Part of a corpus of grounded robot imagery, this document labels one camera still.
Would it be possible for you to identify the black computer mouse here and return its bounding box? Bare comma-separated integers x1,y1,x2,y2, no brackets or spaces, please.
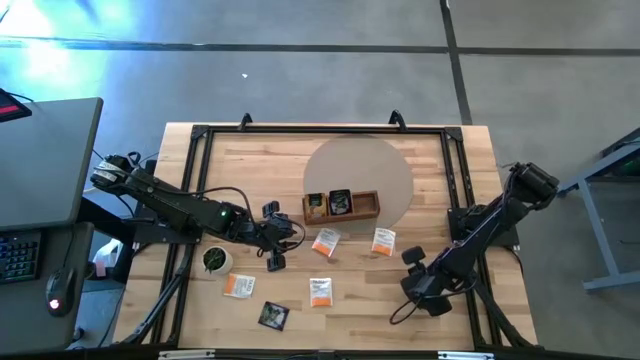
44,266,77,318

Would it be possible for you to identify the Ahmad mango magic tea bag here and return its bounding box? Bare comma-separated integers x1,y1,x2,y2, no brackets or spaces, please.
305,192,329,221

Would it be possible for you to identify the black red device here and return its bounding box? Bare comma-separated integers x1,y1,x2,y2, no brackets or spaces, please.
0,88,33,124

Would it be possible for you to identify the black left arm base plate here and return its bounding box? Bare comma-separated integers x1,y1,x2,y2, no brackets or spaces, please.
132,219,202,247

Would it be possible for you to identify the Ahmad blackcurrant tea bag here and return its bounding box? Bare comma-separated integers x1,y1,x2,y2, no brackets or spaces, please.
257,301,291,332
328,188,354,216

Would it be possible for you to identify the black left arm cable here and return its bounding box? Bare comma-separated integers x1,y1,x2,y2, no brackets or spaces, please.
187,185,307,259

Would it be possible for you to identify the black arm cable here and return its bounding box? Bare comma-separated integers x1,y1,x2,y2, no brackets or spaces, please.
388,292,436,326
187,185,307,259

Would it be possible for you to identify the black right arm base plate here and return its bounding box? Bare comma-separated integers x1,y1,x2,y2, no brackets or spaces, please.
447,207,521,249

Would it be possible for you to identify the Tazo orange white tea bag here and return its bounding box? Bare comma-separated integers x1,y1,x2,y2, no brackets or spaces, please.
370,227,397,258
310,227,343,259
308,277,334,308
222,272,257,300

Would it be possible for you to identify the round grey table mat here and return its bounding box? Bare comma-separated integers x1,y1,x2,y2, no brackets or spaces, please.
302,133,415,235

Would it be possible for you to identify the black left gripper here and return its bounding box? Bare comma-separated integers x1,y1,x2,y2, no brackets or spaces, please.
232,200,300,273

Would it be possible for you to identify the black backlit keyboard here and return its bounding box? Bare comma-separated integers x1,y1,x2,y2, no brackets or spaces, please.
0,230,44,285

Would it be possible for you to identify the silver metal bracket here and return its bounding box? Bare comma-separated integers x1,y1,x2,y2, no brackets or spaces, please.
158,349,216,360
438,351,495,360

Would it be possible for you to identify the dark grey computer desk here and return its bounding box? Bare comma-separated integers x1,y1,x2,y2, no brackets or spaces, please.
0,222,96,357

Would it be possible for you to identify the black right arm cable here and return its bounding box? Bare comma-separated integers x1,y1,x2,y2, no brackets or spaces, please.
388,292,436,326

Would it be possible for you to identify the large grey desk top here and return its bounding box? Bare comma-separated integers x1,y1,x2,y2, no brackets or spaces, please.
0,97,104,232

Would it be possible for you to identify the small plant in white pot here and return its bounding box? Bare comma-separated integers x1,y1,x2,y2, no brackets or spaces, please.
201,245,234,276

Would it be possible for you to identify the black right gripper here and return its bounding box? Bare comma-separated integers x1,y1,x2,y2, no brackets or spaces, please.
399,245,454,318

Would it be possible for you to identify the grey metal table frame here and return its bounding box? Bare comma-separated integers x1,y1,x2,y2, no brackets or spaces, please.
550,127,640,294

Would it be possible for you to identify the wooden three-compartment tea box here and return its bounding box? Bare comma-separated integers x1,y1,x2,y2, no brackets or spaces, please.
301,189,381,227

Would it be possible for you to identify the white pink object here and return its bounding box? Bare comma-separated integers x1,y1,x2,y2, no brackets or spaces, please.
92,238,125,279

